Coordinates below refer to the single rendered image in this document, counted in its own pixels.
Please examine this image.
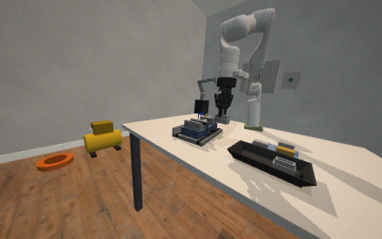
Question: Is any yellow-brown rectangular block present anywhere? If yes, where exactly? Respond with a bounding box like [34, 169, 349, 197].
[276, 146, 295, 157]

